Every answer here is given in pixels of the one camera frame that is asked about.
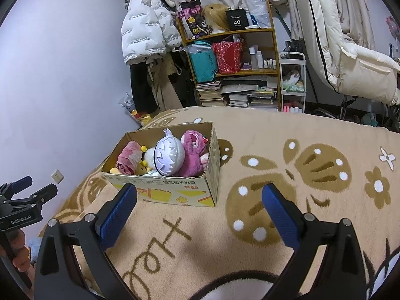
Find cream puffer coat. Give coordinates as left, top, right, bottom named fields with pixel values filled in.
left=290, top=0, right=400, bottom=107

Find black purple printed bag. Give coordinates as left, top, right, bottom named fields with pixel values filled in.
left=178, top=0, right=209, bottom=38

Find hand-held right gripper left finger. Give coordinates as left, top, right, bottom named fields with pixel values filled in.
left=33, top=183, right=138, bottom=300

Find pink cloth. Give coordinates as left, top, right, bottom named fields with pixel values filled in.
left=115, top=140, right=143, bottom=175

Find white plastic bag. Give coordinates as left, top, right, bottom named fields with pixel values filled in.
left=242, top=0, right=272, bottom=29

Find neat stack of books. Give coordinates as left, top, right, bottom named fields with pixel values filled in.
left=195, top=80, right=230, bottom=107

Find pink bear plush toy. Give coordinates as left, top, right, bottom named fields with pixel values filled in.
left=179, top=129, right=209, bottom=178

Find teal bag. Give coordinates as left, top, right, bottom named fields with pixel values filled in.
left=188, top=40, right=218, bottom=83

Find red patterned bag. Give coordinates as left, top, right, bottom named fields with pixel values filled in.
left=212, top=39, right=244, bottom=75

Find printed plastic bag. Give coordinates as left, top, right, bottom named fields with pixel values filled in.
left=119, top=92, right=135, bottom=111

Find yellow plush toy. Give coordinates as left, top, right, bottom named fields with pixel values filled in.
left=110, top=145, right=149, bottom=176

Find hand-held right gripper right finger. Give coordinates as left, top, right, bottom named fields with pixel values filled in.
left=261, top=183, right=367, bottom=300

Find person's left hand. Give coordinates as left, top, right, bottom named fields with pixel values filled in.
left=11, top=229, right=31, bottom=274

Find beige patterned blanket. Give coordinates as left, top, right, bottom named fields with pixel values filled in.
left=37, top=105, right=400, bottom=300

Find pink wall sticker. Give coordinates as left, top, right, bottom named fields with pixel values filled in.
left=386, top=15, right=398, bottom=38

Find yellow crumpled bag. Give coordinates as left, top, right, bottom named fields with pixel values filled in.
left=131, top=110, right=154, bottom=126

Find white spiky plush toy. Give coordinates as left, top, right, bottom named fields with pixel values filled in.
left=154, top=129, right=186, bottom=176

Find blonde wig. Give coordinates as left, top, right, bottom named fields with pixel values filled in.
left=201, top=4, right=231, bottom=34

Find black card box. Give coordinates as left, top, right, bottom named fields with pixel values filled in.
left=225, top=8, right=249, bottom=31

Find black metal clothes rack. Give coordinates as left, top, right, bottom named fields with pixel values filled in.
left=339, top=94, right=400, bottom=129

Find printed cardboard box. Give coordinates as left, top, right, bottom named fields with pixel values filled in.
left=101, top=122, right=221, bottom=207

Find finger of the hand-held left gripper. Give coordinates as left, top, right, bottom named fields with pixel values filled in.
left=0, top=176, right=33, bottom=205
left=6, top=184, right=59, bottom=210

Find white puffer jacket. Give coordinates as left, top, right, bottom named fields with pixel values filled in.
left=121, top=0, right=182, bottom=66

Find wooden shelf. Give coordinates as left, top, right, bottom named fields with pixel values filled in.
left=175, top=0, right=280, bottom=112

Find white green plush toy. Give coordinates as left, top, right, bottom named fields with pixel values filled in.
left=283, top=70, right=304, bottom=92

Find clear plastic bag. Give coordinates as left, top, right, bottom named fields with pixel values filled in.
left=184, top=43, right=211, bottom=55

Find white trolley cart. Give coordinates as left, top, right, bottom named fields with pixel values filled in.
left=278, top=51, right=307, bottom=115

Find pink bottles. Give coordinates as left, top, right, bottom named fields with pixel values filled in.
left=283, top=101, right=303, bottom=114

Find messy pile of books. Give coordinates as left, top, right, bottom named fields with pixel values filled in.
left=220, top=76, right=279, bottom=111

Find black hanging clothes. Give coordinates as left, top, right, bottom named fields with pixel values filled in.
left=129, top=50, right=197, bottom=115

